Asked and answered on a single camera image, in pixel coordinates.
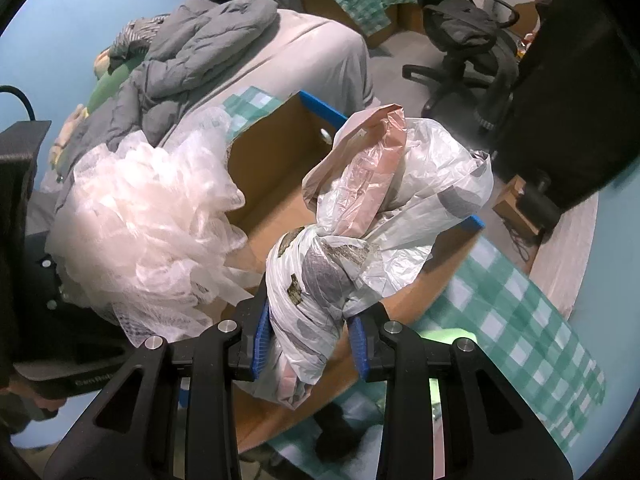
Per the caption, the translucent white plastic bag bundle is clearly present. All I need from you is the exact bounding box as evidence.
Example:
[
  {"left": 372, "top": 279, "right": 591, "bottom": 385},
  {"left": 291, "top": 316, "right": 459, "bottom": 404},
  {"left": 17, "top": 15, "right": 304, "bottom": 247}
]
[{"left": 46, "top": 107, "right": 260, "bottom": 346}]

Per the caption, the knotted white plastic bag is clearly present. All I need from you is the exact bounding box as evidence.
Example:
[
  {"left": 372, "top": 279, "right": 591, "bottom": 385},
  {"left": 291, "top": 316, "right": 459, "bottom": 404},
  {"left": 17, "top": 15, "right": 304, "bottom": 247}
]
[{"left": 244, "top": 104, "right": 494, "bottom": 410}]

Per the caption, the green checkered tablecloth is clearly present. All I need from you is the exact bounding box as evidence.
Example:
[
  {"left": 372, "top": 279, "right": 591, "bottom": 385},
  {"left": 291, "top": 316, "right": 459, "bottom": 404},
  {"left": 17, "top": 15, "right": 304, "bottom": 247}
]
[{"left": 219, "top": 84, "right": 608, "bottom": 480}]

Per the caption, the small cardboard box on floor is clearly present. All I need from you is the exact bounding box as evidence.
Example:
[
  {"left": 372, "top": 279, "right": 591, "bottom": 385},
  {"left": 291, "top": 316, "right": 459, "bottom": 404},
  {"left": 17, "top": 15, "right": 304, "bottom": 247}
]
[{"left": 492, "top": 176, "right": 540, "bottom": 240}]

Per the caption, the cardboard box with blue rim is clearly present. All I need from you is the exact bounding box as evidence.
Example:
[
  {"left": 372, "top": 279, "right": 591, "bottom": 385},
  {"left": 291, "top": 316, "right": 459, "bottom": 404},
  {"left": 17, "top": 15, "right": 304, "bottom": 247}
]
[{"left": 228, "top": 91, "right": 484, "bottom": 452}]

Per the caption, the green pillow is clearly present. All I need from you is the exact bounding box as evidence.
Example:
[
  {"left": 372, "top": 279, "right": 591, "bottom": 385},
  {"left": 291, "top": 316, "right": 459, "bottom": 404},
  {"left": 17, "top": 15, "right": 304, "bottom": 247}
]
[{"left": 86, "top": 54, "right": 144, "bottom": 114}]

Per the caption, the large black suitcase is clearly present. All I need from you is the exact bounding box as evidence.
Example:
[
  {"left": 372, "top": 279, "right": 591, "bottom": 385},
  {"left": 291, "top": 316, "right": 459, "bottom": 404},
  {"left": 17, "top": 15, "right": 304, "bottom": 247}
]
[{"left": 497, "top": 0, "right": 639, "bottom": 209}]

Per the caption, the grey quilted duvet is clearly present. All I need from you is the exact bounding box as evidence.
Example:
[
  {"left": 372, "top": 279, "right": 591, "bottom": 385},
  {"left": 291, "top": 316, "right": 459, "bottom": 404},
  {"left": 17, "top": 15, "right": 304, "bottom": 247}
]
[{"left": 55, "top": 0, "right": 278, "bottom": 208}]

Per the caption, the black office chair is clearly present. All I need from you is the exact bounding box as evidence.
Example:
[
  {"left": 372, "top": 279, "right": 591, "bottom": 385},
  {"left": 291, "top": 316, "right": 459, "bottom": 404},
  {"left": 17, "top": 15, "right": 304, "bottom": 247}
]
[{"left": 402, "top": 0, "right": 521, "bottom": 133}]

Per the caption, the beige bed sheet mattress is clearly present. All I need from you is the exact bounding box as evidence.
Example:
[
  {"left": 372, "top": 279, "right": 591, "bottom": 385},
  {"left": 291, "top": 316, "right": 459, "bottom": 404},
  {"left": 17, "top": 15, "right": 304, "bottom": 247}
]
[{"left": 160, "top": 10, "right": 378, "bottom": 146}]

